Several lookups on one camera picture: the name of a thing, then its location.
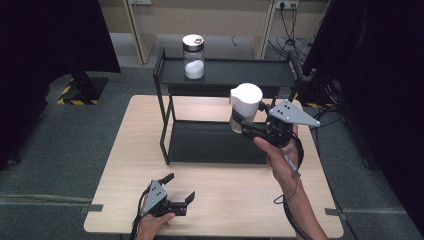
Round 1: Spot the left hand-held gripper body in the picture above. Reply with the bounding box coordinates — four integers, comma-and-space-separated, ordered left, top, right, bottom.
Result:
142, 179, 188, 218

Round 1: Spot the glass jar with silver lid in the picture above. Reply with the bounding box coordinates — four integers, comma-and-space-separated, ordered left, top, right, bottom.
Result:
181, 33, 206, 81

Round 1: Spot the white wall power socket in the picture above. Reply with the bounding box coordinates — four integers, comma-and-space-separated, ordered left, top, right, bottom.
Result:
274, 0, 300, 10

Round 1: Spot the white cup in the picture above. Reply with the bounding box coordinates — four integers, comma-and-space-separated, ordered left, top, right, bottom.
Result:
228, 82, 264, 135

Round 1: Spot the left hand-held gripper cable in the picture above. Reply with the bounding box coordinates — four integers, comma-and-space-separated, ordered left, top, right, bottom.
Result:
129, 189, 150, 240

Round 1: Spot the black cables bundle on floor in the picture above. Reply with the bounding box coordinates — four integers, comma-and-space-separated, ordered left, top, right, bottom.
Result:
267, 2, 314, 65

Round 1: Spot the hand-held gripper cable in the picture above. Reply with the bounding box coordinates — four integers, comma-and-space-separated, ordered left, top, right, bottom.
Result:
272, 132, 316, 240
129, 189, 150, 240

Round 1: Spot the right hand-held gripper cable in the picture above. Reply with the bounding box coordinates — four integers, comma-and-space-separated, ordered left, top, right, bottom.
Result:
272, 132, 316, 240

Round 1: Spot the dark curtain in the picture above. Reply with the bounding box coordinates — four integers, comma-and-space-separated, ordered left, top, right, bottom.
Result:
0, 0, 122, 172
301, 0, 424, 236

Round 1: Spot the black metal two-tier rack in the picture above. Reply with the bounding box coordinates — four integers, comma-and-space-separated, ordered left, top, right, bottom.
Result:
152, 46, 305, 167

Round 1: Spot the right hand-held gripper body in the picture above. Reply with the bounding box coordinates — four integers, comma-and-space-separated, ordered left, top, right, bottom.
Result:
242, 98, 322, 150

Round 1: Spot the person's right hand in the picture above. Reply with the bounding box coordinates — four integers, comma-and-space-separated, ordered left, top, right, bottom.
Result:
252, 124, 302, 189

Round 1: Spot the grey tape strip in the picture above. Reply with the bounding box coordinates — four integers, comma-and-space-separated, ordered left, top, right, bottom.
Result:
324, 207, 348, 221
79, 203, 104, 215

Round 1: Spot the beige wooden furniture frame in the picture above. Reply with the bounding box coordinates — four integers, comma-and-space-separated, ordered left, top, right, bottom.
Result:
98, 0, 329, 65

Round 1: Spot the black equipment base with cables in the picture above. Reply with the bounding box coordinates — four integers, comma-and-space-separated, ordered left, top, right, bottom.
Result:
294, 68, 345, 111

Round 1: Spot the person's left hand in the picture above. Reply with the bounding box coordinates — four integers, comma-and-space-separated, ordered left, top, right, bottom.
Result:
135, 203, 177, 240

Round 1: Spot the black stand base striped tape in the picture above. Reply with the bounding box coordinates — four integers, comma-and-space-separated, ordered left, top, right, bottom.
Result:
56, 68, 110, 107

